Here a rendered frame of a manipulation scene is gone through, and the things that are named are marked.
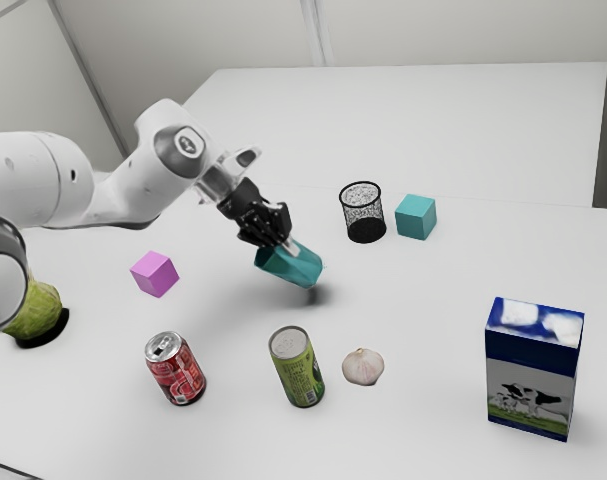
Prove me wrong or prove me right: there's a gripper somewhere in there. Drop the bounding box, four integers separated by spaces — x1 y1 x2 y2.
216 176 302 258

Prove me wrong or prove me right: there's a teal faceted mug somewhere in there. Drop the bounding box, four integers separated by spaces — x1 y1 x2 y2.
253 240 325 290

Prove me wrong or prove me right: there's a black mesh pen holder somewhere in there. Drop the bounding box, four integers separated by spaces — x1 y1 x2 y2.
338 181 388 245

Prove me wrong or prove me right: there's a green drink can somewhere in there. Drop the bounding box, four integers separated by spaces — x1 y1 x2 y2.
268 326 327 409

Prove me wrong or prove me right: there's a teal block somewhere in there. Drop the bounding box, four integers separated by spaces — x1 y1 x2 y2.
394 193 438 242

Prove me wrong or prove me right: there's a pink block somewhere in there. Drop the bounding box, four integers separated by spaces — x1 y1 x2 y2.
129 250 180 300

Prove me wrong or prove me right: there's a white garlic bulb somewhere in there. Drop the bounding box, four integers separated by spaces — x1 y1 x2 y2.
341 347 386 387

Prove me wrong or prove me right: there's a red soda can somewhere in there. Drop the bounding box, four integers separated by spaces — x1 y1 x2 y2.
143 330 208 407

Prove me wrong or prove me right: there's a green cabbage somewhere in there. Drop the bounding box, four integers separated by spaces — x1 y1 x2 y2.
1 269 63 343

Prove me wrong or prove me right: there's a blue milk carton with cow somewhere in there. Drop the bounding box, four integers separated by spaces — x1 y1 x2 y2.
484 296 586 443

